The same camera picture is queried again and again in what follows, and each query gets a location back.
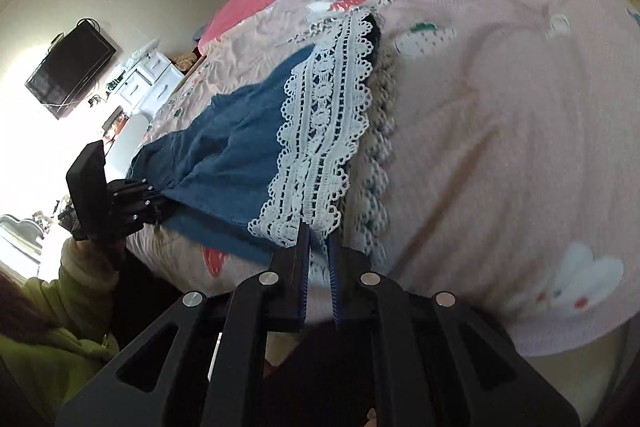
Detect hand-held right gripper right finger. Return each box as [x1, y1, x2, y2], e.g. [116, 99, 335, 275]
[326, 231, 582, 427]

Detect pink strawberry printed blanket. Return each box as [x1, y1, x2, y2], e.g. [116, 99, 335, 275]
[125, 0, 640, 358]

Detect blue denim pants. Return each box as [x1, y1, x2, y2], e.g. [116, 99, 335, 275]
[127, 9, 401, 268]

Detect black wall television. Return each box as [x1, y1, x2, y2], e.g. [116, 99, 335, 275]
[25, 23, 118, 122]

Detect brown plush toy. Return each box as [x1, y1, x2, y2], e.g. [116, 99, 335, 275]
[170, 52, 198, 75]

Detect person's left forearm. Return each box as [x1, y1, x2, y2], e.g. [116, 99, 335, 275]
[0, 237, 122, 413]

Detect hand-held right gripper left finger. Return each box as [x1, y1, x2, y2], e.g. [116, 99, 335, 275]
[55, 222, 312, 427]

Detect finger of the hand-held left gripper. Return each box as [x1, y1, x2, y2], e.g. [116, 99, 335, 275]
[106, 178, 166, 208]
[112, 202, 165, 236]

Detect white drawer cabinet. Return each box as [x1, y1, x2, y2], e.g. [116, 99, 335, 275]
[107, 42, 187, 118]

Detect white ornate furniture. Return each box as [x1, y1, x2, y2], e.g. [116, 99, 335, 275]
[0, 213, 49, 279]

